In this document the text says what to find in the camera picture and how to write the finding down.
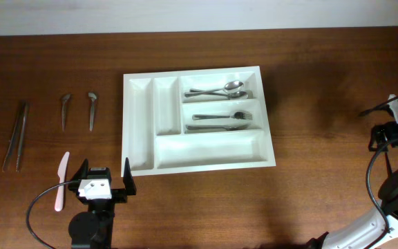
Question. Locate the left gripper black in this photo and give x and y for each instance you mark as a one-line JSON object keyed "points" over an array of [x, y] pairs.
{"points": [[130, 185]]}

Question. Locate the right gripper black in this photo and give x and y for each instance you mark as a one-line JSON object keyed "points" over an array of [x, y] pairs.
{"points": [[378, 132]]}

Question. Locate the small steel teaspoon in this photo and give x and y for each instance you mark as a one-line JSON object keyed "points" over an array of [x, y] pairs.
{"points": [[64, 102], [93, 98]]}

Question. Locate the steel spoon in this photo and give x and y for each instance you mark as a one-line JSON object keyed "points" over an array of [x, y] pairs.
{"points": [[229, 96], [229, 88]]}

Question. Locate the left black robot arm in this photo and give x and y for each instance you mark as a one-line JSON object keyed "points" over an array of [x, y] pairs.
{"points": [[94, 227]]}

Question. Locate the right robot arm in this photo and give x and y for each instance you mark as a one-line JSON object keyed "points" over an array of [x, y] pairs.
{"points": [[380, 224]]}

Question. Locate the pink plastic knife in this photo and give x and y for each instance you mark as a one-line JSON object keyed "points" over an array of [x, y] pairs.
{"points": [[61, 172]]}

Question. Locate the white plastic cutlery tray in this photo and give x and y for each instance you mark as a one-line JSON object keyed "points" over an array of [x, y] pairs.
{"points": [[155, 113]]}

